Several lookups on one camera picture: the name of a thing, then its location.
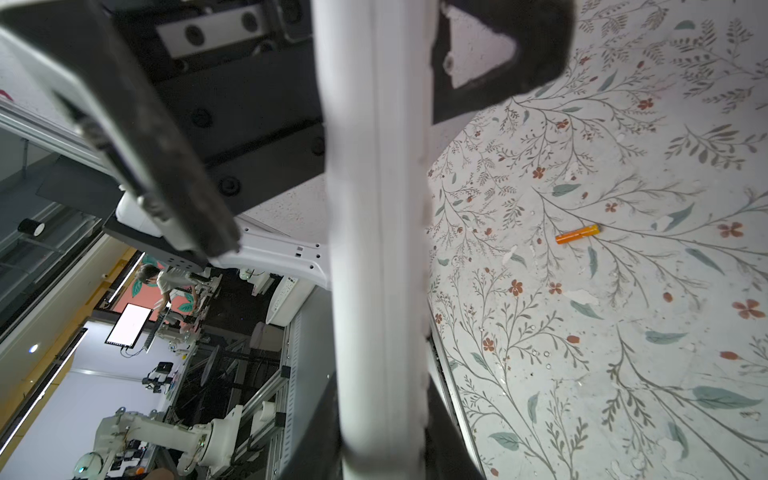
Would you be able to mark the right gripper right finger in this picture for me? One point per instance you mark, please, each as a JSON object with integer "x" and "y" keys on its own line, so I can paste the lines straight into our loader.
{"x": 446, "y": 456}

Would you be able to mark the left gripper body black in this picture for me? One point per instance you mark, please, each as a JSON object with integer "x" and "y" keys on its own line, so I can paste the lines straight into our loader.
{"x": 238, "y": 78}

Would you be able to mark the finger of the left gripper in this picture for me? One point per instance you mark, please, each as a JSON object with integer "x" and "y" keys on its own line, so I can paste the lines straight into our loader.
{"x": 81, "y": 63}
{"x": 486, "y": 52}

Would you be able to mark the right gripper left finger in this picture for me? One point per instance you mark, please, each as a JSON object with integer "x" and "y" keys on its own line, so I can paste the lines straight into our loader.
{"x": 318, "y": 455}

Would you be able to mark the white remote control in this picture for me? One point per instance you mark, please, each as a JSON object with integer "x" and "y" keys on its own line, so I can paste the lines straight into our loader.
{"x": 375, "y": 83}

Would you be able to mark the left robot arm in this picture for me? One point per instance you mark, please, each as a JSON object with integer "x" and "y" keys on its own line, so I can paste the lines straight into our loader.
{"x": 287, "y": 235}

